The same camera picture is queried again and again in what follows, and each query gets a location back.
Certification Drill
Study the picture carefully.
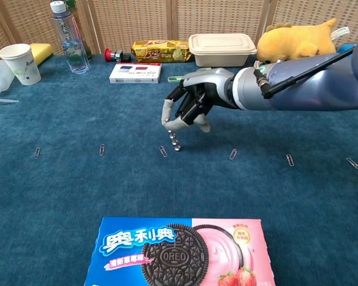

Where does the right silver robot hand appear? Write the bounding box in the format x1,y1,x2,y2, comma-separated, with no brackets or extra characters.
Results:
161,67,238,133

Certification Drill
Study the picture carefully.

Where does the green hand brush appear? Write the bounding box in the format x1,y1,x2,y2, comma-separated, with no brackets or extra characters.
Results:
167,67,212,84

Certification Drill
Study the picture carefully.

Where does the beige lidded lunch box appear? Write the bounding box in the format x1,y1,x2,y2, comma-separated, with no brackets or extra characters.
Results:
188,33,258,67

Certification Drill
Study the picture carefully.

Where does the yellow cracker package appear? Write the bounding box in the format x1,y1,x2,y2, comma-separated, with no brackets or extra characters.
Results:
131,39,193,64

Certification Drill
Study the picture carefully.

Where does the white box red blue print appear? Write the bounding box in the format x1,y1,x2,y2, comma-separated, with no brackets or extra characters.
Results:
109,62,162,85

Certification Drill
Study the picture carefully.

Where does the yellow plush toy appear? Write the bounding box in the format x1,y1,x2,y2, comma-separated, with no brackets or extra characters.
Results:
257,18,350,64

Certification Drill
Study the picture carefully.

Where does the woven folding screen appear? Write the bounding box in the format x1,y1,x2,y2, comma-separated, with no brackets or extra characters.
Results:
0,0,358,57

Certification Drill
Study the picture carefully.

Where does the red emergency stop button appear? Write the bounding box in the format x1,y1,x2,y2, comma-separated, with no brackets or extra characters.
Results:
104,48,132,63

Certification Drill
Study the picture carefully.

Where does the blue carpet table cover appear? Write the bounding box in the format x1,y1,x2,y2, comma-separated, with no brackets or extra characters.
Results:
0,53,358,286

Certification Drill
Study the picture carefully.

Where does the tea bottle with green label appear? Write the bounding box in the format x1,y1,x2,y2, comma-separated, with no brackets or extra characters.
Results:
64,0,94,60

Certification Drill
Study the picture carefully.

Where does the clear plastic water bottle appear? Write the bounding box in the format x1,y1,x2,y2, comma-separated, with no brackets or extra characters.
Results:
50,1,91,74

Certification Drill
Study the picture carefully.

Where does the blue detergent bottle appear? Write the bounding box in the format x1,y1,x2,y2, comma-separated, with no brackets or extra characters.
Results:
337,43,357,55

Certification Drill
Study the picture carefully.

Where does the Oreo strawberry cookie box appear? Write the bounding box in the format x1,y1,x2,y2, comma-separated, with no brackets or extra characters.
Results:
84,216,280,286

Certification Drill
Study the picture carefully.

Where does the yellow sponge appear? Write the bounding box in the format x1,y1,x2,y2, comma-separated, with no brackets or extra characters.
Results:
29,43,54,67

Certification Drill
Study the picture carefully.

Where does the white paper cup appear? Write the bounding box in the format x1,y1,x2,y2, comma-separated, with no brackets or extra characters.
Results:
0,43,42,86

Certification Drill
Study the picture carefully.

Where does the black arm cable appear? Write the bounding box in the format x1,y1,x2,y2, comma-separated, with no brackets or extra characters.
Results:
254,46,356,100

